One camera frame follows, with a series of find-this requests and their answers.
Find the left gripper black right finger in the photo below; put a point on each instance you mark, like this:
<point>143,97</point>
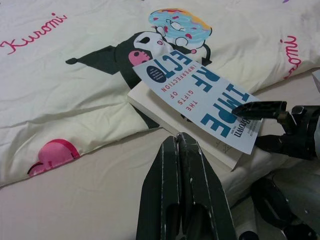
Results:
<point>205,205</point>

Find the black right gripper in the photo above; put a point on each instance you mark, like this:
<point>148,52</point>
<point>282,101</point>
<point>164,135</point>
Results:
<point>300,132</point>

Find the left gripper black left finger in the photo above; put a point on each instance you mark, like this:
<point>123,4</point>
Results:
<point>160,200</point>

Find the black white printed book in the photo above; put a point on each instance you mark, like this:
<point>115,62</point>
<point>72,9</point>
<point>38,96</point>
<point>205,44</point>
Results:
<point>200,100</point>

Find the cream cartoon print quilt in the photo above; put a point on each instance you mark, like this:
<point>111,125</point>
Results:
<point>75,87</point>

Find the cream mattress sheet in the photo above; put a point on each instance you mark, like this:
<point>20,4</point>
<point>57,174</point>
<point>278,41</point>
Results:
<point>87,200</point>

